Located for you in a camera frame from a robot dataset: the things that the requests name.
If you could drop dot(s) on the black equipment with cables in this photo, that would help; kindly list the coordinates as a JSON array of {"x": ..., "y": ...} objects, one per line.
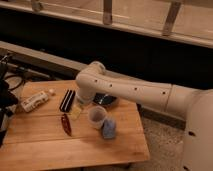
[{"x": 7, "y": 99}]

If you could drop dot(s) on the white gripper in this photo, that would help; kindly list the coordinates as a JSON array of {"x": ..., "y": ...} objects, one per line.
[{"x": 84, "y": 100}]

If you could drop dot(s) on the yellow sponge piece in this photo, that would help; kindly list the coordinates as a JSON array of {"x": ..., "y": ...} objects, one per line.
[{"x": 75, "y": 112}]

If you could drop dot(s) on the red chili pepper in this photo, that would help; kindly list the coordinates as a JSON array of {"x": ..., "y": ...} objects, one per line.
[{"x": 66, "y": 124}]

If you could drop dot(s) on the wooden table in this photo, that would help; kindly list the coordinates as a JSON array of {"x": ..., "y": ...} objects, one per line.
[{"x": 37, "y": 141}]

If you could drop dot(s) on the blue crumpled cloth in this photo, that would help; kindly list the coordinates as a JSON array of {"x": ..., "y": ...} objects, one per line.
[{"x": 109, "y": 129}]

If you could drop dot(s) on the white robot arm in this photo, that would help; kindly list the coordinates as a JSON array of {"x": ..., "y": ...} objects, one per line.
[{"x": 195, "y": 104}]

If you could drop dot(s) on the white plastic bottle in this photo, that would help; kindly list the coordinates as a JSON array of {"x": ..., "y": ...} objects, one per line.
[{"x": 36, "y": 100}]

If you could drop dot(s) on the black striped block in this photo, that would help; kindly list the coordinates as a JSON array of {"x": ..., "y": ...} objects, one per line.
[{"x": 67, "y": 101}]

